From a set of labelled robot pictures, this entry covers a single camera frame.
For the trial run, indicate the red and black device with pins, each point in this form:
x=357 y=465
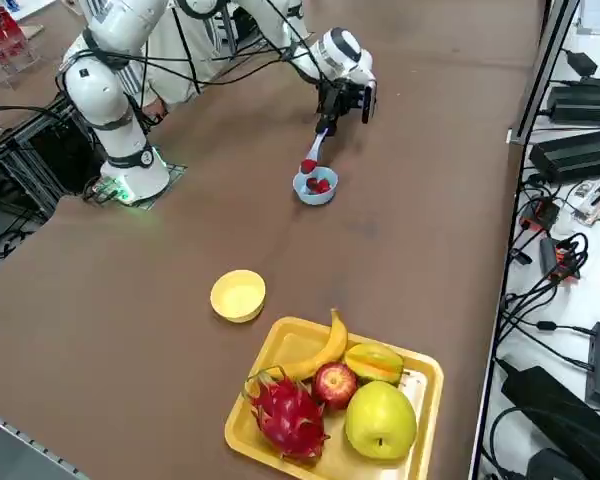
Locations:
x=540 y=214

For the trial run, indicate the red apple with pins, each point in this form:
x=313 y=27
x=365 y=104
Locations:
x=335 y=385

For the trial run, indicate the yellow banana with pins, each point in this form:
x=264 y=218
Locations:
x=325 y=350

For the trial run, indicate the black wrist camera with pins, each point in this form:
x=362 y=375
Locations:
x=369 y=102

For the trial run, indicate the small black power adapter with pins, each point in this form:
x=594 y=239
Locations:
x=581 y=62

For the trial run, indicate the black ribbed power supply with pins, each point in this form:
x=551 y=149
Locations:
x=575 y=157
x=585 y=105

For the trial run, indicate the light blue bowl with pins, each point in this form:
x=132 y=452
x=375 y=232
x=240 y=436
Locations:
x=315 y=200

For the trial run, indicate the orange and black device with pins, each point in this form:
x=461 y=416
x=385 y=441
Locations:
x=562 y=262

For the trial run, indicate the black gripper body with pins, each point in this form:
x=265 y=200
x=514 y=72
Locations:
x=341 y=100

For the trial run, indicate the black metal frame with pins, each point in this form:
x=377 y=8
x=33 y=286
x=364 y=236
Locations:
x=30 y=150

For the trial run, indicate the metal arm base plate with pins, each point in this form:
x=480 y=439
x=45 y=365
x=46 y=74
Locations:
x=174 y=172

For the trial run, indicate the yellow bowl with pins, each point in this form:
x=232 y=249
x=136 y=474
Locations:
x=237 y=295

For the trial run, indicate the clear acrylic shelf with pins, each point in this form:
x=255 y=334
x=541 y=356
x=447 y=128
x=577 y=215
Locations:
x=10 y=65

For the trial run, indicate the white post bracket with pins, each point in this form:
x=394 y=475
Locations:
x=519 y=136

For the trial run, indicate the yellow-green starfruit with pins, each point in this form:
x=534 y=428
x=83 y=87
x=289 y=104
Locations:
x=375 y=362

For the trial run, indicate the light blue spoon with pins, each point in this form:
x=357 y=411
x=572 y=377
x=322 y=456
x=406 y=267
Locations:
x=316 y=147

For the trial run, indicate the large yellow-green pear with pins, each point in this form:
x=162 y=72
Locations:
x=380 y=420

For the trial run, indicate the yellow plastic tray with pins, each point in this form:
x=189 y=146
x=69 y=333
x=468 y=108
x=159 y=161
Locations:
x=285 y=345

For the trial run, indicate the aluminium rail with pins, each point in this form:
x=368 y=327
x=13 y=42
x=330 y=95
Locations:
x=25 y=440

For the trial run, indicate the red dragon fruit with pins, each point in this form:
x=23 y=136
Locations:
x=290 y=415

